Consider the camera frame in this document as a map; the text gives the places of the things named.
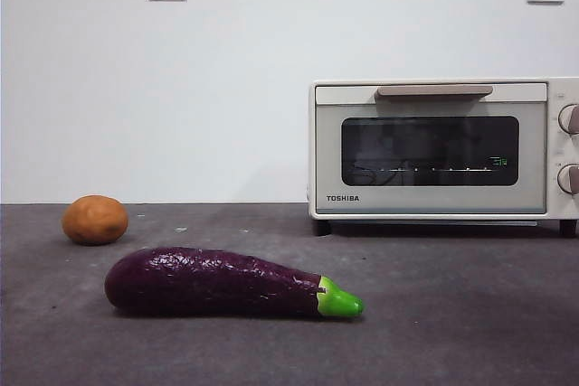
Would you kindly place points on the purple eggplant with green stem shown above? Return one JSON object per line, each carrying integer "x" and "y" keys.
{"x": 203, "y": 282}

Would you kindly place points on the cream Toshiba toaster oven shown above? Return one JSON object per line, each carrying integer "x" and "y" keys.
{"x": 554, "y": 146}

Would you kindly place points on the brown potato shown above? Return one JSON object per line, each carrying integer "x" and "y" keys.
{"x": 92, "y": 221}

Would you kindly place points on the round beige oven knob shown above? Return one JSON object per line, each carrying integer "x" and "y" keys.
{"x": 571, "y": 119}
{"x": 570, "y": 179}

